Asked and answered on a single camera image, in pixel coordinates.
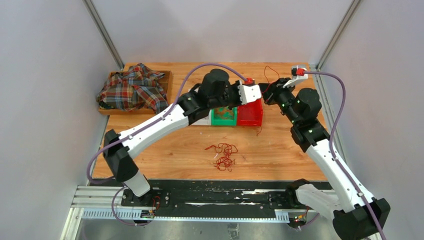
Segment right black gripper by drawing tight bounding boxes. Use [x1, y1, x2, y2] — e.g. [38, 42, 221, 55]
[258, 77, 299, 125]

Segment orange cable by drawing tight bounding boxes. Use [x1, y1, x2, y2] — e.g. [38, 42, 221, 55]
[214, 106, 237, 119]

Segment red cable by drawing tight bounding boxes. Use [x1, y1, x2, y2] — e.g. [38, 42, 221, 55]
[255, 65, 281, 137]

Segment red orange cables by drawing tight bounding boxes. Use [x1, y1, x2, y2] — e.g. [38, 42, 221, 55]
[203, 143, 239, 173]

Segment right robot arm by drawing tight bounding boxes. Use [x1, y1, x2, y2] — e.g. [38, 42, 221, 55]
[259, 78, 391, 240]

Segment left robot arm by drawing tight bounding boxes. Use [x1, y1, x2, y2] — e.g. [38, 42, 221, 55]
[98, 64, 247, 207]

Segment green plastic bin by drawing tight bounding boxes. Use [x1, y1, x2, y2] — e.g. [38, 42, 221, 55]
[211, 107, 238, 127]

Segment red plastic bin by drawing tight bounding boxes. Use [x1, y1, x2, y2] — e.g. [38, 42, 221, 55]
[236, 99, 263, 127]

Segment white plastic bin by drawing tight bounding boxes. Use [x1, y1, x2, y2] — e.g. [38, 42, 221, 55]
[187, 84, 212, 126]

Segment wooden tray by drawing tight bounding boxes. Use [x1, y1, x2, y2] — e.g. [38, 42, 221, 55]
[98, 70, 173, 116]

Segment plaid shirt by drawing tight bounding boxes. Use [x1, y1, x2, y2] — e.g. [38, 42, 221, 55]
[95, 63, 169, 114]

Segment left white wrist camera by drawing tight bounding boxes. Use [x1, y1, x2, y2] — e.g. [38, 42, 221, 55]
[237, 84, 262, 105]

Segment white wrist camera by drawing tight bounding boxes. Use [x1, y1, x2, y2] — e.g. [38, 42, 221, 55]
[282, 65, 309, 88]
[237, 84, 262, 105]

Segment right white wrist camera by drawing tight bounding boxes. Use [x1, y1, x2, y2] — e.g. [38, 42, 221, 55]
[282, 65, 309, 88]

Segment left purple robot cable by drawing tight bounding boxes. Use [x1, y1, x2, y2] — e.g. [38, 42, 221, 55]
[86, 62, 254, 228]

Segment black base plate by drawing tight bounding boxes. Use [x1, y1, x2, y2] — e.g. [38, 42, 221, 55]
[120, 179, 309, 219]

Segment aluminium frame rail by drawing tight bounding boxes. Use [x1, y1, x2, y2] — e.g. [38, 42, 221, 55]
[71, 180, 306, 224]

